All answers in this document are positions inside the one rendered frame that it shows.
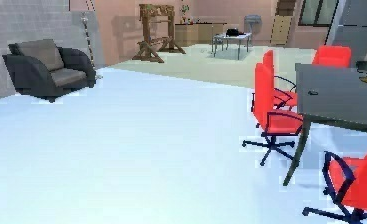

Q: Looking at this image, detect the grey chair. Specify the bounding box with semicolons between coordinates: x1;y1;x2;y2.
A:
243;14;263;36

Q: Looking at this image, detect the dark grey dining table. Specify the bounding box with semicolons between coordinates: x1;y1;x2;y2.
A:
282;63;367;187

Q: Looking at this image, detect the black armchair with grey cushions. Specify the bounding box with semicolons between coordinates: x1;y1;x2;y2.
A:
2;38;97;103

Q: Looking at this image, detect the green house plant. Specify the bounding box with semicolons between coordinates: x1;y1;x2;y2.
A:
179;3;191;24

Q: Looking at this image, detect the dark framed window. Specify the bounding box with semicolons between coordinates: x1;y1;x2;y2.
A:
298;0;340;27

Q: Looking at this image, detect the small grey metal table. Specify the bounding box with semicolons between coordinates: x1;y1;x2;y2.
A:
210;31;253;61

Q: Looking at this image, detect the thin metal floor lamp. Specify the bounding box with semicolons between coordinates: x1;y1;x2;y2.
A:
80;12;103;81

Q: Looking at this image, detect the red office chair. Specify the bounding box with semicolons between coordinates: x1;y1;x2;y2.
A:
302;146;367;224
262;49;299;111
312;45;353;69
241;62;305;168

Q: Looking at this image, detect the brown wooden rack stand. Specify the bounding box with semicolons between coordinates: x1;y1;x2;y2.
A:
132;3;187;64

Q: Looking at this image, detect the light wooden drawer cabinet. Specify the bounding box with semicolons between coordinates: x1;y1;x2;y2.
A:
270;14;293;46

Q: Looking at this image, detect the light wooden sideboard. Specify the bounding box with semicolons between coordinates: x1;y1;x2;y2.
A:
174;21;228;47

